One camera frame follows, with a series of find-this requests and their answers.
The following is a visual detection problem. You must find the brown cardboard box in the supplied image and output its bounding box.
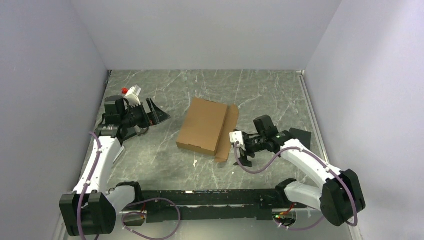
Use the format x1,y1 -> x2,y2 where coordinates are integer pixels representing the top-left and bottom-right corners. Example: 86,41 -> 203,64
176,97 -> 239,163

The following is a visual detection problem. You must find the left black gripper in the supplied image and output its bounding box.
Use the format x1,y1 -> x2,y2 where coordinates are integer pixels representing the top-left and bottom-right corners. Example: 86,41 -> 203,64
121,97 -> 170,129

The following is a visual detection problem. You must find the black handled claw hammer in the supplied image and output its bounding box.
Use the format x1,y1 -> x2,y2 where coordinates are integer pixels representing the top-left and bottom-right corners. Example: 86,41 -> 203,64
136,127 -> 149,136

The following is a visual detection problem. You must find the right black rectangular pad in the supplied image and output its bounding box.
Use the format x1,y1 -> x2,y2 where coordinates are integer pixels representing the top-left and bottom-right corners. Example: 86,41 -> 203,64
289,128 -> 312,150

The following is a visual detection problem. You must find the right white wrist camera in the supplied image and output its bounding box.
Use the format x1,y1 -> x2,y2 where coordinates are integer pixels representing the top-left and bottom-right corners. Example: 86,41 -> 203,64
229,131 -> 245,149

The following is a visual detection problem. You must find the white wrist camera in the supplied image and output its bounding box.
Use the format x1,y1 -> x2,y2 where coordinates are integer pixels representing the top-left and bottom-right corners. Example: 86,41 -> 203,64
121,85 -> 142,107
229,131 -> 245,149

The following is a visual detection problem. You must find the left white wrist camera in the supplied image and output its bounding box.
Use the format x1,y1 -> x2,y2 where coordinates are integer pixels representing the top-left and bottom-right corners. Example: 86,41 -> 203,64
121,85 -> 142,107

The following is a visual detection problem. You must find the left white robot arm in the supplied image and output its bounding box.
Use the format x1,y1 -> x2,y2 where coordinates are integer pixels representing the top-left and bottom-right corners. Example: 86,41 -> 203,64
59,95 -> 170,240

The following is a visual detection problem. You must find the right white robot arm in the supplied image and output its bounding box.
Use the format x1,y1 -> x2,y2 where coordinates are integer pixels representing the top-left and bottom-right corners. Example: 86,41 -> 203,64
229,115 -> 366,227

